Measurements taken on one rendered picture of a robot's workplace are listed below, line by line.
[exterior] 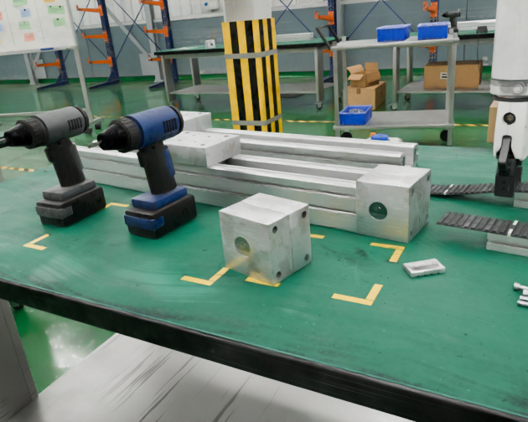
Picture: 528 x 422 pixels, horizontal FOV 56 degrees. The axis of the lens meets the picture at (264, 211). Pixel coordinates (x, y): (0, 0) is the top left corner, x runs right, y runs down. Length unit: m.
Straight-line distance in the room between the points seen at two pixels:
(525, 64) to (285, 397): 0.94
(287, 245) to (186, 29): 9.98
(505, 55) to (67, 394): 1.32
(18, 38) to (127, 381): 5.46
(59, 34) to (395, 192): 5.73
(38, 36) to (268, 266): 5.89
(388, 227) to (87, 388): 1.01
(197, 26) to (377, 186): 9.74
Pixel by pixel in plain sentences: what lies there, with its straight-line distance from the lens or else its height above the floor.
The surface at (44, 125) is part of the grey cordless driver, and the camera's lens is 1.04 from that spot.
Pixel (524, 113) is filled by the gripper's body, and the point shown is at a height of 0.95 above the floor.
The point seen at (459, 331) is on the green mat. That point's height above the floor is 0.78.
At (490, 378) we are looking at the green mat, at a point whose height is 0.78.
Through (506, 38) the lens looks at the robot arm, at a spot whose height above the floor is 1.07.
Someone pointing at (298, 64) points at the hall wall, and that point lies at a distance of 9.43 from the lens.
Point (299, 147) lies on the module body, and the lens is 1.10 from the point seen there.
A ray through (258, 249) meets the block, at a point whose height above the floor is 0.83.
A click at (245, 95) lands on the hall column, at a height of 0.52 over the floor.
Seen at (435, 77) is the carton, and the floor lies 0.34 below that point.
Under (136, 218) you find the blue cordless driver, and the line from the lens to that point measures 0.93.
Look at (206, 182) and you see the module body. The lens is 1.03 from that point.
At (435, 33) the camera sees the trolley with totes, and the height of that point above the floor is 0.91.
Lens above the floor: 1.14
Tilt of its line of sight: 22 degrees down
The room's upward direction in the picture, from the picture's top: 5 degrees counter-clockwise
